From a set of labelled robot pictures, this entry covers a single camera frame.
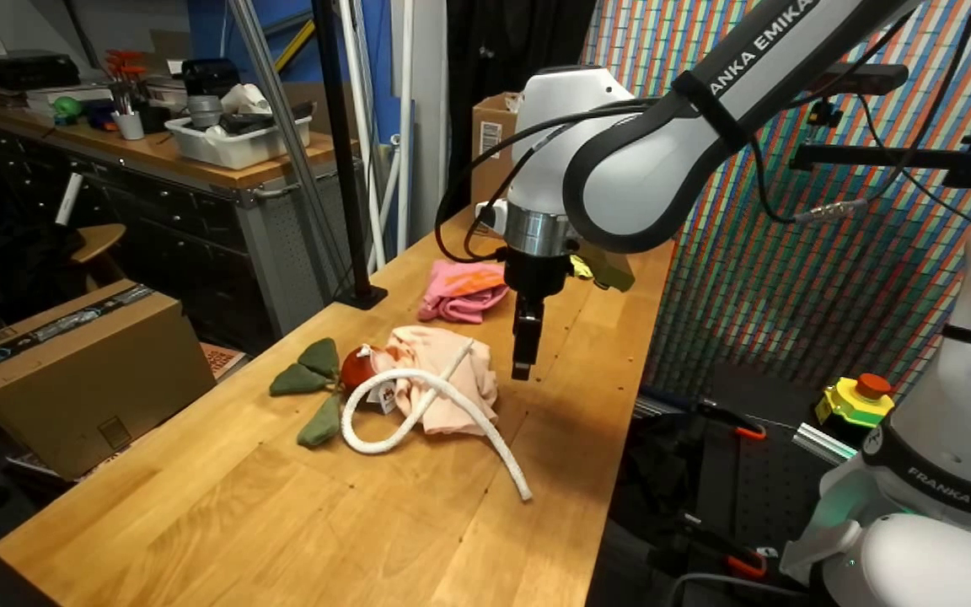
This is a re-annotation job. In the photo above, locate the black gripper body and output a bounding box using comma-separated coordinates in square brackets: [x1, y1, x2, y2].
[504, 247, 571, 299]

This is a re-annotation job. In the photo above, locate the white flexible tube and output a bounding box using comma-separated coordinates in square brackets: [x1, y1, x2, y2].
[339, 368, 536, 507]

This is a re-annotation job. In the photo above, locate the pale pink white cloth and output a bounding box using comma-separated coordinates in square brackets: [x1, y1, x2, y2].
[377, 324, 504, 442]

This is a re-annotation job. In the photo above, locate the cardboard box with white labels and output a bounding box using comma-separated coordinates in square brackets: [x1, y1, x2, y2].
[470, 89, 531, 213]

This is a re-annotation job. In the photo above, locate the white pole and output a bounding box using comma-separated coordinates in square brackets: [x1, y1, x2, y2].
[388, 0, 418, 257]

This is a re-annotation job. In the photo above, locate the red green plush flower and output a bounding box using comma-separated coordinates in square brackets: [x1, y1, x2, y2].
[267, 337, 385, 455]

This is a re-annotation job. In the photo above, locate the black curtain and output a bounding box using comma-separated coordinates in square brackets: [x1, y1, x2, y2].
[444, 0, 602, 222]

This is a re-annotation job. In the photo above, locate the black vertical stand pole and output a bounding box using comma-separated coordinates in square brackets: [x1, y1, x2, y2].
[308, 0, 391, 312]

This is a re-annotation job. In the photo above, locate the grey metal tripod pole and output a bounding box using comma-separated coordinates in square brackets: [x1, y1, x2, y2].
[222, 0, 350, 299]

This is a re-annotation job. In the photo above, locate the white plastic bin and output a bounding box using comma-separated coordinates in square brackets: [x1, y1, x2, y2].
[163, 108, 317, 173]

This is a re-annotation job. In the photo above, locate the yellow red emergency stop button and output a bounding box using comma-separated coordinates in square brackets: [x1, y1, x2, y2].
[813, 371, 900, 435]

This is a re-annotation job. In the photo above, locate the wooden top cabinet counter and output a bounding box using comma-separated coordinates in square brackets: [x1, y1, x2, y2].
[0, 77, 345, 354]

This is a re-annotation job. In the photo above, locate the black container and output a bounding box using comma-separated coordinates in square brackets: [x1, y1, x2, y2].
[180, 58, 242, 100]

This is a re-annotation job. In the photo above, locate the white cup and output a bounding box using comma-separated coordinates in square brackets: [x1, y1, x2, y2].
[113, 104, 148, 145]

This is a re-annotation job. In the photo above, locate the cardboard box with black tape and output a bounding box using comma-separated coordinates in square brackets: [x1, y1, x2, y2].
[0, 279, 218, 483]

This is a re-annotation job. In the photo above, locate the wooden stool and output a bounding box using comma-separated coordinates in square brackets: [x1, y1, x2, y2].
[58, 218, 131, 298]

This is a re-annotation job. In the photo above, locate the small green object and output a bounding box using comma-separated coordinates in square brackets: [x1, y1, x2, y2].
[50, 94, 87, 127]

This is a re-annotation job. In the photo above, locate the black office chair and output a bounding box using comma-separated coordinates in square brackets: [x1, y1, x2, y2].
[0, 213, 90, 339]

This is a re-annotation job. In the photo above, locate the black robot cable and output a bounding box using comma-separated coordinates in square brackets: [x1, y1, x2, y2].
[432, 0, 971, 265]

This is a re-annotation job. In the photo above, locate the black orange-handled tool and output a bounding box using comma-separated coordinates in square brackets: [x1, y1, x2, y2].
[673, 509, 772, 584]
[696, 398, 772, 444]

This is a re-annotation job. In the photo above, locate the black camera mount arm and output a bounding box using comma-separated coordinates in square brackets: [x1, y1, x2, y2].
[785, 132, 971, 197]

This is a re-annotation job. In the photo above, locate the black stereo camera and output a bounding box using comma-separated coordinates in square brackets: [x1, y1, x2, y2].
[830, 60, 914, 100]

